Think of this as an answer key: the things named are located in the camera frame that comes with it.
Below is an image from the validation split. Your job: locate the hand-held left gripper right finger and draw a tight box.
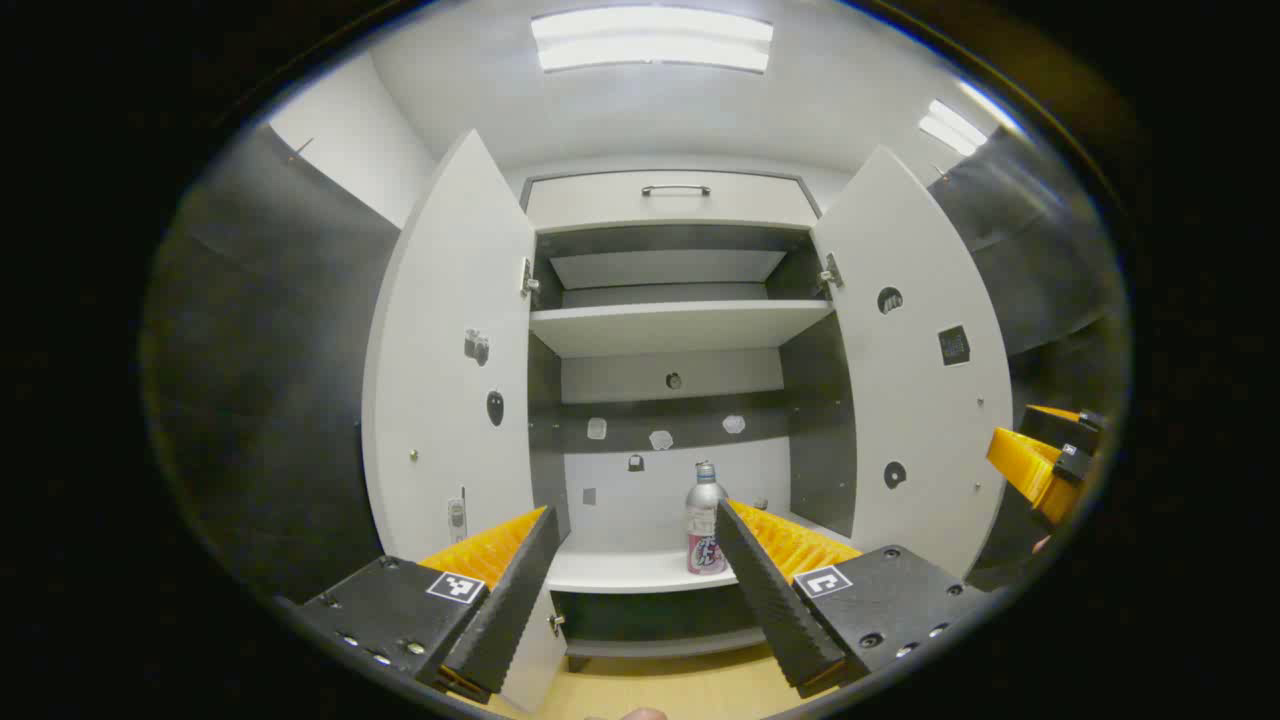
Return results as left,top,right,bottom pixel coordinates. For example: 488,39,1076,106
714,498,989,699

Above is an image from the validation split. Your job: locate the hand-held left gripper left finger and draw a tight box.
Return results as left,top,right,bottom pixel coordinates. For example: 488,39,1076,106
298,505,561,703

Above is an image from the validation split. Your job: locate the silver bottle with pink label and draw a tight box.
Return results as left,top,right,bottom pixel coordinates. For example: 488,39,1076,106
685,460,730,577

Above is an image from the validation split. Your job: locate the white cabinet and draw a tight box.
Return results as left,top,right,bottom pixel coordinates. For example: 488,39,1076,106
520,165,861,673

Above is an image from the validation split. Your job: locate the white cabinet shelf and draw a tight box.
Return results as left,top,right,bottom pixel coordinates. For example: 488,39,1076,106
528,298,836,359

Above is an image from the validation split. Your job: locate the black backdrop cloth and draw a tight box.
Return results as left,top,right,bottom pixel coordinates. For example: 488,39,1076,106
928,128,1133,421
140,125,403,606

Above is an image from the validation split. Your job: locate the small ceiling light panel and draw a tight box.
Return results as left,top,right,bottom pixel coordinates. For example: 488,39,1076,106
918,98,989,157

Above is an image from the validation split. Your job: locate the large ceiling light panel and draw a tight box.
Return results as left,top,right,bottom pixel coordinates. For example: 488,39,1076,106
530,8,775,75

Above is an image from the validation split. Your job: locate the white drawer with metal handle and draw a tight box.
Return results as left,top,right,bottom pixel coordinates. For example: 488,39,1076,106
525,170,821,233

